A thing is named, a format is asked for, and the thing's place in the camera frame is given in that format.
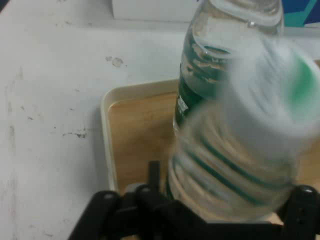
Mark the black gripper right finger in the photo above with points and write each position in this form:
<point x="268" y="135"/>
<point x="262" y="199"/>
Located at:
<point x="305" y="212"/>

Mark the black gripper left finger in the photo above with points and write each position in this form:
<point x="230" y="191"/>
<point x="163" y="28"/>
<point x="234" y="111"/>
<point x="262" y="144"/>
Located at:
<point x="150" y="215"/>

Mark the clear water bottle white cap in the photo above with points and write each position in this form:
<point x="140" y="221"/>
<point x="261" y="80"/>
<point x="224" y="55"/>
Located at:
<point x="200" y="75"/>
<point x="225" y="175"/>

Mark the wooden tray cream rim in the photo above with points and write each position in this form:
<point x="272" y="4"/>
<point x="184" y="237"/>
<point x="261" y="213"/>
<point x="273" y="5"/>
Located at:
<point x="140" y="130"/>

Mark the white box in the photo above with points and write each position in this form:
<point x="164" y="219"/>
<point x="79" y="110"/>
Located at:
<point x="150" y="10"/>

